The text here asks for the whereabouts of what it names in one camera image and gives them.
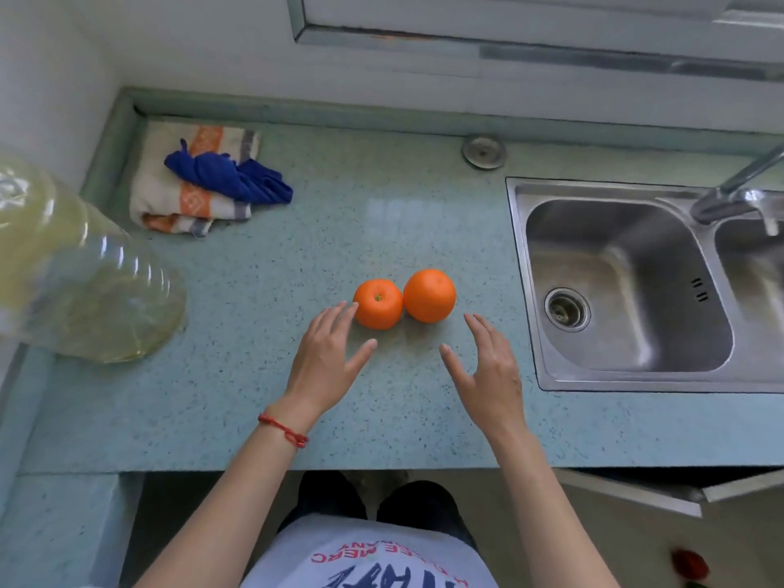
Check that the person's left hand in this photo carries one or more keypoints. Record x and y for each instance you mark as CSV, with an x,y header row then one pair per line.
x,y
320,367

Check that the person's right hand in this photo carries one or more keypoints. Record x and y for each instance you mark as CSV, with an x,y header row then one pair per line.
x,y
493,379

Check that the person's left thumb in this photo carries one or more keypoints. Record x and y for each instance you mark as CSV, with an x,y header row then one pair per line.
x,y
362,355

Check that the person's right thumb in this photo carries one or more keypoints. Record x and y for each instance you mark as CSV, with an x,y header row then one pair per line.
x,y
454,366

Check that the person's right forearm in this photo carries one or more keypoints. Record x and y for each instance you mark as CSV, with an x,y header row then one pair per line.
x,y
551,508

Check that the person's left forearm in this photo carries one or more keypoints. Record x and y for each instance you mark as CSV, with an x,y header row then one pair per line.
x,y
226,502

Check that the orange with green stem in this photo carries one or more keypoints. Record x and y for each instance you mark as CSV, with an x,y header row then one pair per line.
x,y
380,304

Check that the large round orange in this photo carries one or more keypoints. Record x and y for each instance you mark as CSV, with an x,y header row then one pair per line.
x,y
429,295

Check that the sink drain strainer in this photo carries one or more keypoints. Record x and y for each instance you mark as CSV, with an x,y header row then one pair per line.
x,y
568,309

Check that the black trousers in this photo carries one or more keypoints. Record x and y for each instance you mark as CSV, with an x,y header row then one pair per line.
x,y
373,499

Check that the stainless steel double sink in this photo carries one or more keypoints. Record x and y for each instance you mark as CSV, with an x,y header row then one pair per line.
x,y
637,287

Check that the white printed shirt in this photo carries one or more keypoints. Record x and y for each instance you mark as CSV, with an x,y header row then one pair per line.
x,y
367,554

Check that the round metal hole cover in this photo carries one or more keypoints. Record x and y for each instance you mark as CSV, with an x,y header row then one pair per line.
x,y
484,152

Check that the blue cloth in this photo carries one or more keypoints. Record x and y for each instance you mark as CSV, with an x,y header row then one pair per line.
x,y
233,177

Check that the beige orange striped towel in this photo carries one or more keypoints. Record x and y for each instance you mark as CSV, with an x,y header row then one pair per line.
x,y
184,202

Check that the clear plastic oil bottle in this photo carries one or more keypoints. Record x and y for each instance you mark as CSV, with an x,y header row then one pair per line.
x,y
73,263

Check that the chrome faucet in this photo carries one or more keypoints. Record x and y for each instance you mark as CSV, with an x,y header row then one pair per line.
x,y
735,192

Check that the cabinet door with red knob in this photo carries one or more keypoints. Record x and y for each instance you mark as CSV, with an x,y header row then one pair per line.
x,y
744,532

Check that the window frame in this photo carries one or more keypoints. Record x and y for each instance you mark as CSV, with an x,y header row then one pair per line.
x,y
527,36

